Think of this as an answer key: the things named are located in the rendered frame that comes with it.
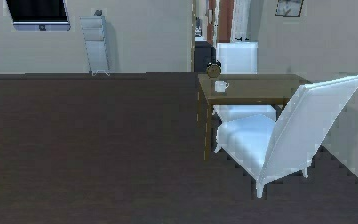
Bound white mug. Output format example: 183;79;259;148
214;80;230;93

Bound black cabinet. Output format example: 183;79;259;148
194;40;217;73

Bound brown wooden table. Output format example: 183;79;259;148
196;73;313;162

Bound white upholstered chair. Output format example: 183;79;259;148
213;41;277;124
214;74;358;199

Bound framed wall picture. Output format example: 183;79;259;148
274;0;305;18

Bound wall television set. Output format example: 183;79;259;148
5;0;72;32

